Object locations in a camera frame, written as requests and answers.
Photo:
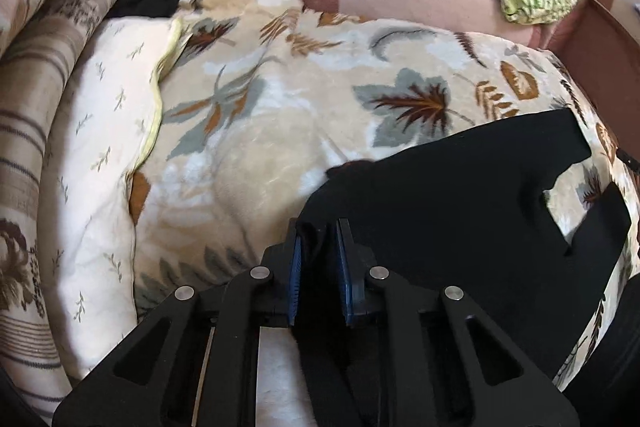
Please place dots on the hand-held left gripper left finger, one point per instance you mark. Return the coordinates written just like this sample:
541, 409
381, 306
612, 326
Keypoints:
295, 279

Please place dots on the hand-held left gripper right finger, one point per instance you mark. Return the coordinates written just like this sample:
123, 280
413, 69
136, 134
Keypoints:
345, 279

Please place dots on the black pants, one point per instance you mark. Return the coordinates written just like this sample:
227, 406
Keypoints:
450, 207

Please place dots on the leaf print fleece blanket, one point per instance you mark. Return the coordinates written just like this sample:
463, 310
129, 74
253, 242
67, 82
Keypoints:
300, 107

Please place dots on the white sprig-print pillow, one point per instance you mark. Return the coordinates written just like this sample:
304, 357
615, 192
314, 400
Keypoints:
100, 167

